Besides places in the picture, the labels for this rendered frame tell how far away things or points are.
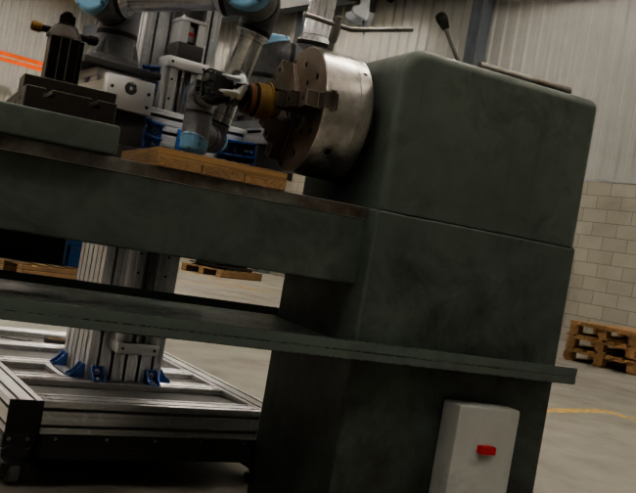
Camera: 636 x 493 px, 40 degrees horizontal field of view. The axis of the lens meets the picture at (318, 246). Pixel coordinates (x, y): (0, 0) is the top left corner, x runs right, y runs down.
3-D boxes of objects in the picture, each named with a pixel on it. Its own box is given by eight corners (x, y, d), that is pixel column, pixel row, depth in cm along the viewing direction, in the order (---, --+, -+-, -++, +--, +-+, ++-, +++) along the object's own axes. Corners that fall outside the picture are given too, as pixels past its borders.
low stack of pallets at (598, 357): (614, 362, 1044) (620, 326, 1044) (685, 378, 982) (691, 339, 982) (560, 358, 958) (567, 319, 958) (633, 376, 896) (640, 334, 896)
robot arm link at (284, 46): (244, 74, 284) (251, 33, 284) (285, 83, 287) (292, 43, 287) (249, 68, 272) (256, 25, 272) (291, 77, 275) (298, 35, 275)
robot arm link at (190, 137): (214, 157, 240) (221, 118, 240) (201, 152, 229) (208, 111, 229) (187, 154, 241) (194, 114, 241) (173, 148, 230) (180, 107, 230)
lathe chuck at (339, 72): (293, 167, 237) (321, 52, 232) (340, 189, 209) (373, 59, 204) (262, 160, 233) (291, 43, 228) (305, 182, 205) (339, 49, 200)
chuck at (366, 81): (304, 169, 239) (333, 55, 234) (352, 192, 211) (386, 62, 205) (293, 167, 237) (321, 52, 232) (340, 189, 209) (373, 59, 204)
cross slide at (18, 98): (77, 135, 217) (80, 116, 217) (113, 125, 178) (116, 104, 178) (1, 118, 210) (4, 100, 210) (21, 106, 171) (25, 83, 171)
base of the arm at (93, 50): (77, 63, 255) (83, 28, 255) (127, 75, 263) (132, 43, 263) (94, 58, 242) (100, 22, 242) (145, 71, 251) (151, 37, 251)
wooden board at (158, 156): (232, 188, 230) (235, 173, 230) (285, 191, 197) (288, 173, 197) (118, 166, 217) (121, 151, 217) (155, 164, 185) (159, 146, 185)
